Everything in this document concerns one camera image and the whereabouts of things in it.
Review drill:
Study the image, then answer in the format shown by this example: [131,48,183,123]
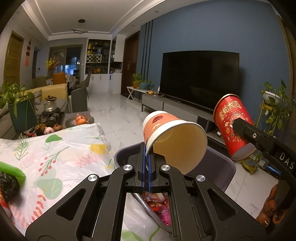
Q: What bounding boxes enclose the orange white paper cup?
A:
[142,110,208,174]

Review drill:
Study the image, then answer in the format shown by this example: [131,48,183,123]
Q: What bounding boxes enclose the red paper cup gold text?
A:
[213,94,255,161]

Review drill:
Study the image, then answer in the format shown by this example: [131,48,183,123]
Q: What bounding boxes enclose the black plastic trash bag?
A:
[0,172,20,202]

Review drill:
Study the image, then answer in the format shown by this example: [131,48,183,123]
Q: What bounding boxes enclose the pink plastic bag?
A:
[159,204,171,226]

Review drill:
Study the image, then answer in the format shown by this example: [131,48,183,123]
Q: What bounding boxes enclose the grey trash bin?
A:
[114,143,236,233]

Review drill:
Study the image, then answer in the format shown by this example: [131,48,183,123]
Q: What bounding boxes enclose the right hand dark nails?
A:
[256,184,289,228]

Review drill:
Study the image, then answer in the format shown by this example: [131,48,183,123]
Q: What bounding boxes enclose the plant on gold stand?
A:
[240,79,295,175]

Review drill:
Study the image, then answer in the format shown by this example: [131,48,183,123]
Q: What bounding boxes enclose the floral white table cloth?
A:
[0,122,172,241]

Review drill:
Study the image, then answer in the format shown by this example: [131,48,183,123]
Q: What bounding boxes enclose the black television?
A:
[159,50,240,110]

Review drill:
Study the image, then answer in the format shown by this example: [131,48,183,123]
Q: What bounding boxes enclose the glass teapot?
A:
[44,95,57,113]

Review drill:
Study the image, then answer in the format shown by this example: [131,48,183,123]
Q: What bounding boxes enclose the grey tv cabinet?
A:
[142,94,225,145]

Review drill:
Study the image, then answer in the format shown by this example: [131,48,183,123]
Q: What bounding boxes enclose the small white side table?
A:
[126,86,149,100]

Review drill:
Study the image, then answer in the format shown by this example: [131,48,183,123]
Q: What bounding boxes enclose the potted plant green planter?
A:
[1,82,37,133]

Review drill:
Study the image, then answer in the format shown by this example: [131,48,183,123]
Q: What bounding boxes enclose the dark brown door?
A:
[121,31,140,97]

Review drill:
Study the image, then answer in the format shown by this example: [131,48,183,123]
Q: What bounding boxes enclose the display shelf cabinet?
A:
[85,39,111,74]

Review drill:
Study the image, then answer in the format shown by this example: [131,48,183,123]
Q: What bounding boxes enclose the wooden door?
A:
[4,31,24,85]

